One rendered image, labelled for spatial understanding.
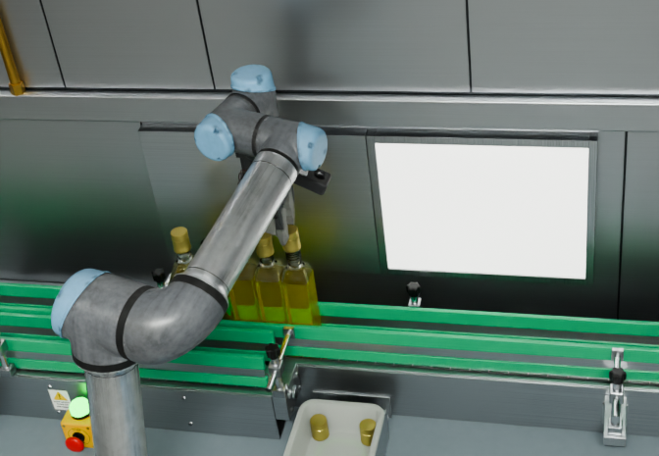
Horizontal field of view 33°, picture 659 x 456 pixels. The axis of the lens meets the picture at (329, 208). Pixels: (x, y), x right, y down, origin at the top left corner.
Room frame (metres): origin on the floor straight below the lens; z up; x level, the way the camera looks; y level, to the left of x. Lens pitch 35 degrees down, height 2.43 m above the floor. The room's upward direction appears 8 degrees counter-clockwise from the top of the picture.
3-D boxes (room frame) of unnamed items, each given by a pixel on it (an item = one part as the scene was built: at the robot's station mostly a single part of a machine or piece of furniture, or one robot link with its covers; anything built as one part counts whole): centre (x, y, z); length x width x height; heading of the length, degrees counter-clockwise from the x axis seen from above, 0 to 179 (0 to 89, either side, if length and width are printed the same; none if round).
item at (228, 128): (1.64, 0.14, 1.47); 0.11 x 0.11 x 0.08; 58
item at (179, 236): (1.80, 0.30, 1.14); 0.04 x 0.04 x 0.04
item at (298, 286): (1.72, 0.08, 0.99); 0.06 x 0.06 x 0.21; 72
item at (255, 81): (1.73, 0.10, 1.47); 0.09 x 0.08 x 0.11; 148
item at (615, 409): (1.42, -0.47, 0.90); 0.17 x 0.05 x 0.23; 163
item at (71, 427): (1.67, 0.57, 0.79); 0.07 x 0.07 x 0.07; 73
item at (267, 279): (1.74, 0.14, 0.99); 0.06 x 0.06 x 0.21; 74
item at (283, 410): (1.63, 0.13, 0.85); 0.09 x 0.04 x 0.07; 163
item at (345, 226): (1.82, -0.07, 1.15); 0.90 x 0.03 x 0.34; 73
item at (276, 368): (1.61, 0.14, 0.95); 0.17 x 0.03 x 0.12; 163
